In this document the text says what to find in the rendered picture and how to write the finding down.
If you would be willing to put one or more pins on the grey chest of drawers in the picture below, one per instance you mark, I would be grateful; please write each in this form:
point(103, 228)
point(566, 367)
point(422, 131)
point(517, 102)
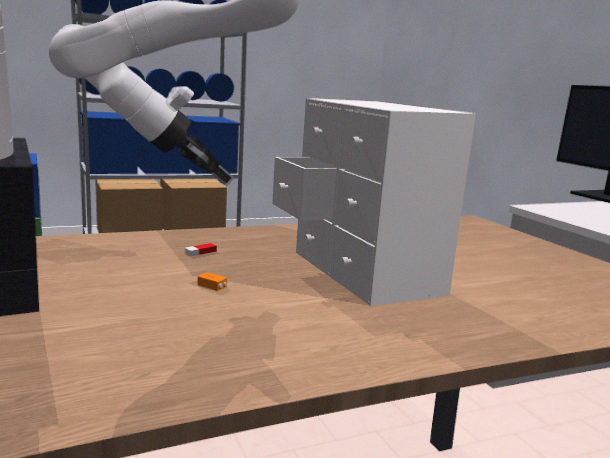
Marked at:
point(423, 181)

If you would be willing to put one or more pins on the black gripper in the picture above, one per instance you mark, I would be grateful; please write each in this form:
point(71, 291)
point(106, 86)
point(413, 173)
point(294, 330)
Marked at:
point(176, 135)

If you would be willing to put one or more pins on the red and white eraser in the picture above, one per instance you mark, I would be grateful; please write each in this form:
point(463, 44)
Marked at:
point(200, 249)

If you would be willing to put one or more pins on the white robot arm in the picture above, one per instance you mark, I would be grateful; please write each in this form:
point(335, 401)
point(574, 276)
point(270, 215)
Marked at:
point(92, 51)

